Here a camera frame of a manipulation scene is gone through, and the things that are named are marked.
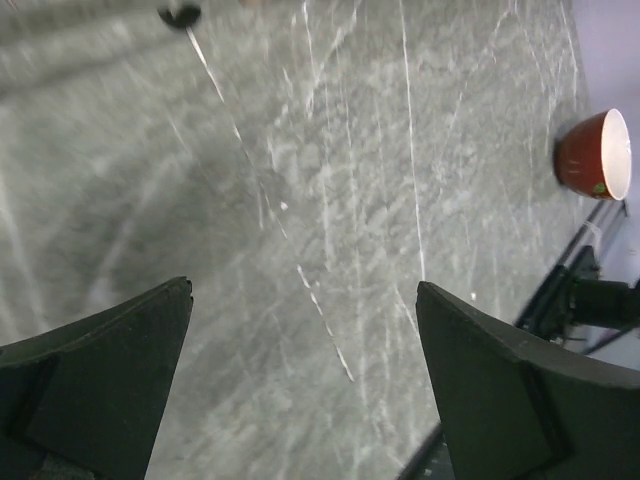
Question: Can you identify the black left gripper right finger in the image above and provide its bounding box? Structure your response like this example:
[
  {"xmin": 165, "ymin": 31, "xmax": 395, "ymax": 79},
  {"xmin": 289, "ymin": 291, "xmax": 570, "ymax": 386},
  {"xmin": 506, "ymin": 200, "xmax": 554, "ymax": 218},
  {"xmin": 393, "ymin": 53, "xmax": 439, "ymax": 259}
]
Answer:
[{"xmin": 416, "ymin": 282, "xmax": 639, "ymax": 480}]

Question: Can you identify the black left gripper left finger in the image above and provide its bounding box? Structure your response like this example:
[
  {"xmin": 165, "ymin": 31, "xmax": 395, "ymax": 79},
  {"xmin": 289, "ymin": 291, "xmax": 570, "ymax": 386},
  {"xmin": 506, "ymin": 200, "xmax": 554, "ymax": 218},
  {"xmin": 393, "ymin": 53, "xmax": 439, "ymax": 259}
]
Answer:
[{"xmin": 1, "ymin": 277, "xmax": 193, "ymax": 479}]

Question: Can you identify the white small bowl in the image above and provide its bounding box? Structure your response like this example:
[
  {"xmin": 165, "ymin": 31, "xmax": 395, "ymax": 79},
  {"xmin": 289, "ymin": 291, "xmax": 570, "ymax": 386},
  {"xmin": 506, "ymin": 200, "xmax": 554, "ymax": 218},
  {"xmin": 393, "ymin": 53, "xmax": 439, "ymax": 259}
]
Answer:
[{"xmin": 554, "ymin": 108, "xmax": 632, "ymax": 201}]

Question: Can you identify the chrome dish rack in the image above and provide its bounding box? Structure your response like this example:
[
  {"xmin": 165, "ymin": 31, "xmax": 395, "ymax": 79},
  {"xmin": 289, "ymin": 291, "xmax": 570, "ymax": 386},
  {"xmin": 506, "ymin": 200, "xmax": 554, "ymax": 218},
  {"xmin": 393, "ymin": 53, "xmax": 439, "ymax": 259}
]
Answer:
[{"xmin": 158, "ymin": 2, "xmax": 202, "ymax": 32}]

